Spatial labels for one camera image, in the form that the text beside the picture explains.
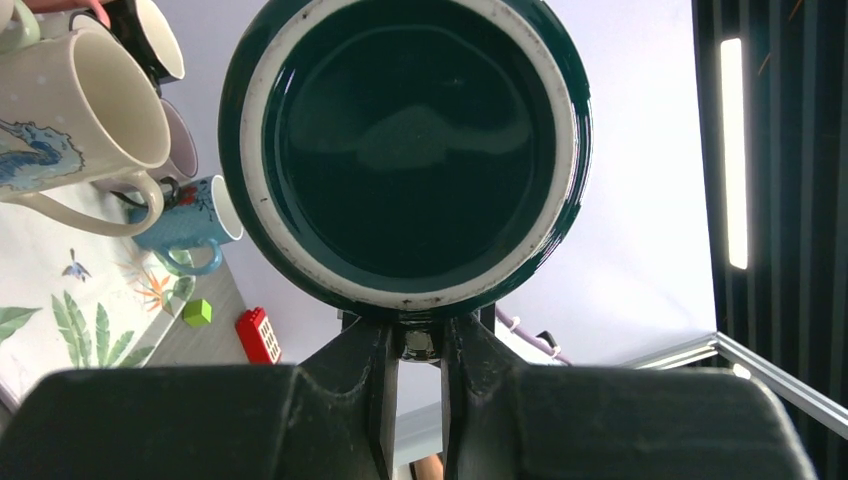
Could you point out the dark teal mug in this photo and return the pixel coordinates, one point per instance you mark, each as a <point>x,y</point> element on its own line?
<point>406,161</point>

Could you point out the floral leaf tray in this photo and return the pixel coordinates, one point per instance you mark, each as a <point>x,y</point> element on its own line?
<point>73,299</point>

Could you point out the light blue mug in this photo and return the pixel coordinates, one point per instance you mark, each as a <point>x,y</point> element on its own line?
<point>203,217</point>

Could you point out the ceiling strip light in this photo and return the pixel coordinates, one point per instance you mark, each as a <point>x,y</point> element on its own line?
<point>734,151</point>

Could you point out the black faceted mug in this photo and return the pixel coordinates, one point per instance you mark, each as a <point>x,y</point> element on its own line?
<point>143,30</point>

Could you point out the aluminium frame rail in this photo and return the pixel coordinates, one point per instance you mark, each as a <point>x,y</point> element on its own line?
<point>812,402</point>

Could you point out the light green mug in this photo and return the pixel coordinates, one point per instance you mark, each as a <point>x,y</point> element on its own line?
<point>19,27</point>

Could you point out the beige seahorse mug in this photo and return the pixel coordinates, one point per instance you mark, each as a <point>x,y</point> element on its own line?
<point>76,109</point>

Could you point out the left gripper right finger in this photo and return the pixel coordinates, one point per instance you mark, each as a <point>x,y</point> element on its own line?
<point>505,418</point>

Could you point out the mauve mug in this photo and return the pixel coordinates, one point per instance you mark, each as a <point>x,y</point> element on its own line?
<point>182,162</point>

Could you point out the pink mug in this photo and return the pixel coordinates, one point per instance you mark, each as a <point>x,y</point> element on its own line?
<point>56,6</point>

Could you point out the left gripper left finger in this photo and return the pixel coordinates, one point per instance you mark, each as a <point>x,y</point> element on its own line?
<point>329,417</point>

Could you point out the red window toy brick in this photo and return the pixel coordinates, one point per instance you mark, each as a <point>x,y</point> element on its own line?
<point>257,337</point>

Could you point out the small green cube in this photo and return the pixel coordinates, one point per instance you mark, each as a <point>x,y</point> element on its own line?
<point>197,313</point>

